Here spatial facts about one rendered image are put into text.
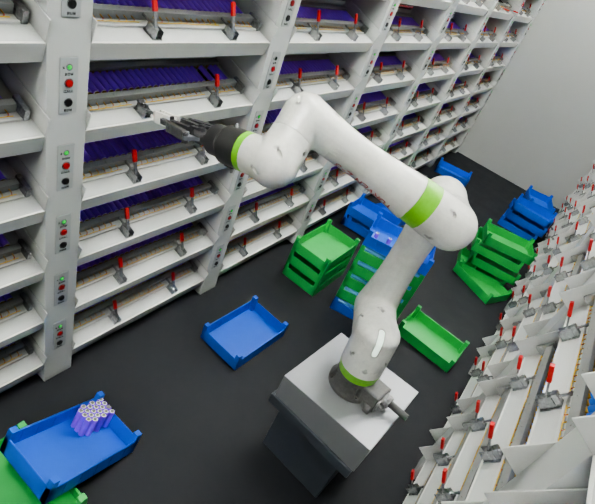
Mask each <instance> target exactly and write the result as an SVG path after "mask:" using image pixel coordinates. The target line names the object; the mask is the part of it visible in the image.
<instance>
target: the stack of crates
mask: <svg viewBox="0 0 595 504"><path fill-rule="evenodd" d="M331 223H332V220H331V219H328V220H327V222H326V223H325V224H323V225H322V226H320V227H318V228H316V229H314V230H313V231H311V232H309V233H307V234H305V235H304V236H302V237H301V236H300V235H298V236H297V237H296V240H295V242H294V245H293V247H292V250H291V252H290V254H289V257H288V259H287V262H286V264H285V267H284V269H283V272H282V274H284V275H285V276H286V277H288V278H289V279H290V280H291V281H293V282H294V283H295V284H297V285H298V286H299V287H300V288H302V289H303V290H304V291H306V292H307V293H308V294H309V295H311V296H312V297H313V296H314V295H316V294H317V293H318V292H320V291H321V290H322V289H324V288H325V287H326V286H328V285H329V284H330V283H332V282H333V281H334V280H336V279H337V278H338V277H340V276H341V275H342V274H343V273H344V271H345V269H346V267H347V265H348V263H349V261H350V259H351V257H352V255H353V253H354V252H355V250H356V248H357V246H358V244H359V242H360V239H359V238H356V239H355V241H354V240H353V239H351V238H350V237H349V236H347V235H346V234H344V233H343V232H341V231H340V230H339V229H337V228H336V227H334V226H333V225H331Z"/></svg>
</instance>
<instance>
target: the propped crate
mask: <svg viewBox="0 0 595 504"><path fill-rule="evenodd" d="M104 396H105V394H104V393H103V392H102V391H99V392H97V393H96V395H95V397H94V399H90V400H88V401H86V402H83V403H81V404H78V405H76V406H74V407H71V408H69V409H66V410H64V411H62V412H59V413H57V414H54V415H52V416H50V417H47V418H45V419H42V420H40V421H38V422H35V423H33V424H30V425H28V426H26V427H23V428H21V429H18V428H17V426H14V427H11V428H9V429H8V431H7V434H6V436H5V438H4V441H3V443H2V445H1V447H0V451H1V453H2V454H3V455H4V456H5V458H6V459H7V460H8V461H9V463H10V464H11V465H12V466H13V468H14V469H15V470H16V471H17V473H18V474H19V475H20V477H21V478H22V479H23V480H24V482H25V483H26V484H27V485H28V487H29V488H30V489H31V490H32V492H33V493H34V494H35V496H36V497H37V498H38V499H39V501H40V502H41V503H42V504H47V503H48V502H50V501H52V500H53V499H55V498H57V497H58V496H60V495H62V494H63V493H65V492H67V491H69V490H70V489H72V488H74V487H75V486H77V485H79V484H80V483H82V482H84V481H85V480H87V479H89V478H90V477H92V476H94V475H95V474H97V473H99V472H100V471H102V470H104V469H105V468H107V467H109V466H110V465H112V464H114V463H115V462H117V461H119V460H120V459H122V458H124V457H125V456H127V455H129V454H130V453H132V452H133V450H134V448H135V447H136V445H137V443H138V441H139V439H140V437H141V436H142V433H141V432H140V431H139V430H137V431H135V432H134V433H132V432H131V430H130V429H129V428H128V427H127V426H126V425H125V424H124V423H123V422H122V421H121V420H120V419H119V418H118V417H117V416H116V414H115V413H114V415H113V417H112V419H111V421H110V423H109V425H108V427H107V428H103V427H101V428H100V430H99V432H95V431H94V430H93V431H92V433H91V435H90V436H85V435H84V436H82V437H81V436H79V435H78V433H79V432H75V430H74V429H75V428H72V427H71V423H72V421H73V419H74V417H75V415H76V413H77V411H78V409H79V408H80V406H81V405H82V404H84V405H86V406H87V405H88V404H89V402H90V401H94V402H96V401H97V400H98V399H99V400H100V399H101V398H104Z"/></svg>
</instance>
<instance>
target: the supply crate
mask: <svg viewBox="0 0 595 504"><path fill-rule="evenodd" d="M382 215H383V213H382V212H380V211H379V213H378V215H377V217H376V219H375V221H374V222H373V224H372V226H371V228H370V230H369V232H368V234H367V236H366V238H365V240H364V242H363V244H362V245H364V246H366V247H368V248H370V249H372V250H374V251H376V252H378V253H380V254H382V255H384V256H386V257H387V255H388V254H389V252H390V250H391V249H392V247H393V245H394V244H395V242H396V240H397V239H398V237H399V235H400V233H401V231H402V230H403V228H401V227H399V226H397V225H395V224H393V223H391V222H389V221H387V220H385V219H383V218H381V217H382ZM376 232H379V233H380V234H379V236H378V238H377V239H376V238H374V235H375V233H376ZM389 237H390V238H392V241H391V243H390V245H388V244H386V241H387V240H388V238H389ZM435 250H436V247H435V246H434V248H433V249H432V250H431V252H430V253H429V254H428V256H427V257H426V259H425V260H424V262H423V263H422V265H421V266H420V268H419V269H418V271H417V272H418V273H420V274H422V275H423V276H426V274H427V273H428V271H429V270H430V268H431V267H432V265H433V264H434V261H435V260H433V258H434V254H435Z"/></svg>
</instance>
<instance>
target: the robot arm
mask: <svg viewBox="0 0 595 504"><path fill-rule="evenodd" d="M153 122H154V123H157V124H159V125H162V126H164V127H166V132H168V133H169V134H171V135H173V136H174V137H176V138H178V139H180V140H181V141H182V143H184V144H187V143H188V142H189V140H192V141H194V142H195V143H197V144H199V145H203V146H204V148H205V150H206V152H207V153H208V154H210V155H212V156H215V157H216V159H217V161H218V162H220V163H222V164H224V166H226V167H228V168H230V173H232V174H233V173H234V169H235V170H238V171H240V172H242V173H244V174H246V175H248V176H250V177H251V178H253V179H254V180H255V181H257V182H258V183H259V184H260V185H262V186H264V187H266V188H271V189H278V188H282V187H285V186H287V185H288V184H290V183H291V182H292V181H293V180H294V179H295V177H296V175H297V173H298V171H299V169H300V168H301V166H302V164H303V162H304V160H305V158H306V157H307V155H308V153H309V151H310V150H313V151H315V152H317V153H318V154H320V155H322V157H323V158H325V159H326V160H328V161H329V162H331V163H332V164H334V165H335V166H337V167H338V168H339V169H341V170H342V171H344V172H345V173H346V174H348V175H349V176H350V177H352V178H353V179H354V180H355V181H357V182H358V183H359V184H360V185H362V186H363V187H364V188H365V189H366V190H368V191H369V192H370V193H371V194H372V195H373V196H375V197H376V198H377V199H378V200H379V201H380V202H381V203H382V204H383V205H384V206H386V207H387V208H388V209H389V210H390V211H391V212H392V213H393V214H394V215H395V216H396V217H397V218H400V219H401V220H402V221H404V222H405V223H406V224H405V226H404V228H403V230H402V231H401V233H400V235H399V237H398V239H397V240H396V242H395V244H394V245H393V247H392V249H391V250H390V252H389V254H388V255H387V257H386V258H385V260H384V261H383V263H382V264H381V265H380V267H379V268H378V270H377V271H376V272H375V274H374V275H373V276H372V278H371V279H370V280H369V282H368V283H367V284H366V285H365V286H364V288H363V289H362V290H361V291H360V292H359V293H358V295H357V297H356V299H355V303H354V312H353V323H352V333H351V336H350V338H349V340H348V342H347V344H346V346H345V348H344V350H343V352H342V355H341V360H340V362H339V363H337V364H335V365H334V366H333V367H332V368H331V370H330V372H329V376H328V379H329V383H330V386H331V388H332V389H333V391H334V392H335V393H336V394H337V395H338V396H340V397H341V398H342V399H344V400H346V401H348V402H351V403H356V404H361V409H362V411H363V412H364V413H365V414H368V413H370V412H371V413H372V412H373V411H375V410H376V409H379V410H380V411H382V410H383V408H385V409H386V408H388V407H389V408H390V409H391V410H392V411H393V412H394V413H396V414H397V415H398V416H399V417H400V418H401V419H402V420H404V421H406V419H407V418H408V417H409V415H408V414H407V413H406V412H405V411H404V410H403V409H401V408H400V407H399V406H398V405H397V404H396V403H395V402H393V400H394V398H393V396H392V395H390V391H391V388H389V387H388V386H387V385H386V384H385V383H384V382H382V381H381V380H380V379H379V378H380V377H381V375H382V374H383V372H384V370H385V368H386V366H387V365H388V363H389V361H390V360H391V358H392V356H393V354H394V353H395V351H396V349H397V347H398V345H399V343H400V331H399V328H398V325H397V321H396V310H397V308H398V306H399V304H400V301H401V299H402V297H403V295H404V294H405V292H406V290H407V288H408V286H409V284H410V283H411V281H412V279H413V277H414V276H415V274H416V273H417V271H418V269H419V268H420V266H421V265H422V263H423V262H424V260H425V259H426V257H427V256H428V254H429V253H430V252H431V250H432V249H433V248H434V246H435V247H437V248H439V249H441V250H444V251H457V250H460V249H463V248H465V247H466V246H468V245H469V244H470V243H471V242H472V241H473V239H474V238H475V236H476V233H477V230H478V221H477V217H476V215H475V213H474V211H473V210H472V208H471V207H470V205H469V203H468V199H467V192H466V189H465V187H464V186H463V184H462V183H461V182H460V181H458V180H457V179H455V178H453V177H450V176H438V177H434V178H432V179H429V178H427V177H428V176H427V177H426V175H424V174H422V173H420V172H419V171H417V170H415V169H413V168H412V167H410V166H408V165H406V164H405V163H403V162H402V161H400V160H398V159H397V158H395V157H394V156H392V155H391V154H389V153H388V152H386V151H385V150H383V149H382V148H381V147H379V146H378V145H376V144H375V143H374V142H372V141H371V140H370V139H368V138H367V137H366V136H364V135H363V134H362V133H360V132H359V131H358V130H357V129H355V128H354V127H353V126H352V125H351V124H349V123H347V122H346V121H345V120H344V119H343V118H342V117H341V116H340V115H339V114H338V113H336V112H335V111H334V110H333V109H332V108H331V107H330V106H329V105H328V104H327V103H326V102H325V101H324V100H323V99H322V98H321V97H320V96H318V95H316V94H314V93H312V92H299V93H296V94H294V95H293V96H291V97H290V98H289V99H288V100H287V101H286V102H285V104H284V106H283V108H282V110H281V111H280V113H279V115H278V116H277V118H276V120H275V121H274V123H273V124H272V126H271V127H270V129H269V130H268V131H267V132H266V134H265V135H259V134H256V133H253V132H251V131H248V130H245V129H243V128H240V127H239V126H238V123H235V125H228V126H225V125H222V124H214V125H213V124H210V123H207V122H203V121H200V120H197V119H193V118H188V119H186V118H180V117H179V116H177V115H174V114H172V113H169V112H167V111H164V110H160V112H159V111H156V110H154V113H153ZM381 406H383V408H382V407H381Z"/></svg>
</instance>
